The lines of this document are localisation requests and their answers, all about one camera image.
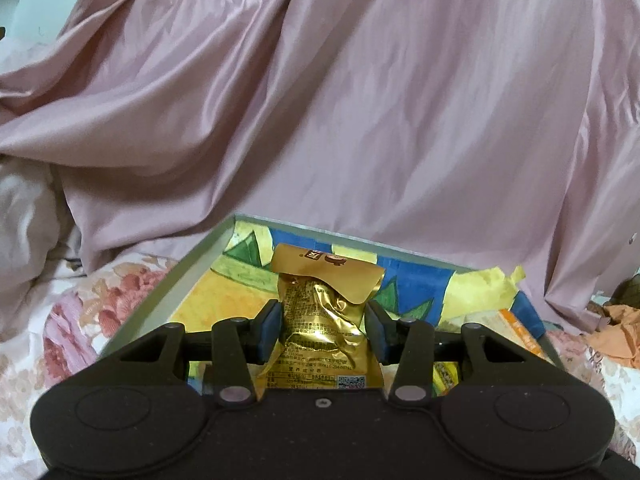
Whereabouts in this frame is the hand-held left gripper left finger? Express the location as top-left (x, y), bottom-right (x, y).
top-left (107, 300), bottom-right (284, 407)

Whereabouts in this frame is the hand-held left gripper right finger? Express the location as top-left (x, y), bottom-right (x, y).
top-left (366, 300), bottom-right (566, 407)

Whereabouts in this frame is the golden foil snack packet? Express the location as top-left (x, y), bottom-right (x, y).
top-left (255, 242), bottom-right (387, 392)

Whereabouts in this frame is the grey cardboard box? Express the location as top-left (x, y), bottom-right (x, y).
top-left (97, 214), bottom-right (568, 402)

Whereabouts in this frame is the yellow orange cracker packet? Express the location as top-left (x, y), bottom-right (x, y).
top-left (450, 308), bottom-right (551, 362)

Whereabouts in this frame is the floral bed sheet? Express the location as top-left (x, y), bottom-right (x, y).
top-left (0, 250), bottom-right (640, 480)

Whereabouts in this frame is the pink satin sheet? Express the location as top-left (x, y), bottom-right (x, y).
top-left (0, 0), bottom-right (640, 322)

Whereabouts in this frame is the orange cloth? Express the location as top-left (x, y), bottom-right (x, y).
top-left (585, 305), bottom-right (640, 372)

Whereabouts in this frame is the dark brown object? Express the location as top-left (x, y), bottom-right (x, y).
top-left (607, 275), bottom-right (640, 312)

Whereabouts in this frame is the pale pink duvet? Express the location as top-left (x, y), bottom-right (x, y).
top-left (0, 157), bottom-right (77, 332)

